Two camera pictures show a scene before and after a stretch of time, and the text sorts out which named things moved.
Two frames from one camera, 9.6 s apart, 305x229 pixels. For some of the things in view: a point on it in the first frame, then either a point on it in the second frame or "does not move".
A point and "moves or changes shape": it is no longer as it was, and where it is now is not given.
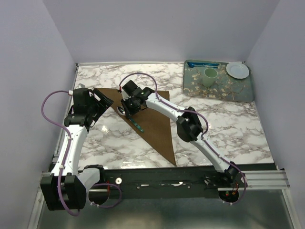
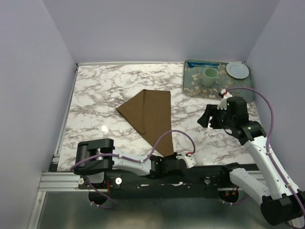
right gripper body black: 131,106 to 223,113
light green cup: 209,76 does not move
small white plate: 237,69 does not move
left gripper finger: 102,111 to 171,157
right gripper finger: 127,112 to 216,122
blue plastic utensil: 206,65 does not move
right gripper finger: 126,109 to 204,119
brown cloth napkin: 155,123 moves or changes shape
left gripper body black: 95,107 to 162,159
